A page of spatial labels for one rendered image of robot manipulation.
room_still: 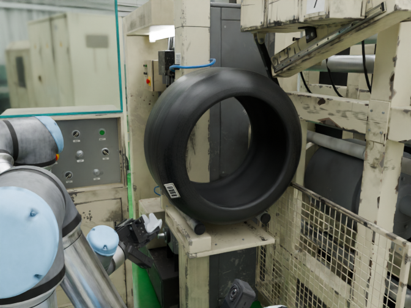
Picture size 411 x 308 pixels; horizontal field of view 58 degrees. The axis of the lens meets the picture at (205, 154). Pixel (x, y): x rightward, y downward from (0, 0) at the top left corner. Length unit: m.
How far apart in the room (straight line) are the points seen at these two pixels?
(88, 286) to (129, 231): 0.45
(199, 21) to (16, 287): 1.38
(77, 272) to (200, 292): 1.40
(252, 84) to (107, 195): 0.97
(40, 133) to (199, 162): 0.84
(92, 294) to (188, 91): 0.78
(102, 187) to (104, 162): 0.13
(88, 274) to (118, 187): 1.26
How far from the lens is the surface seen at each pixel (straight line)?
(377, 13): 1.28
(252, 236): 1.61
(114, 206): 1.96
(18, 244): 0.49
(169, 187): 1.32
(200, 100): 1.26
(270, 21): 1.51
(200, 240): 1.45
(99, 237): 0.93
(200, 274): 1.98
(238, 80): 1.31
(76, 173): 1.94
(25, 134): 1.10
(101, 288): 0.71
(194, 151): 1.72
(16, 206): 0.49
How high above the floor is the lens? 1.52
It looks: 14 degrees down
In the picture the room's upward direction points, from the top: straight up
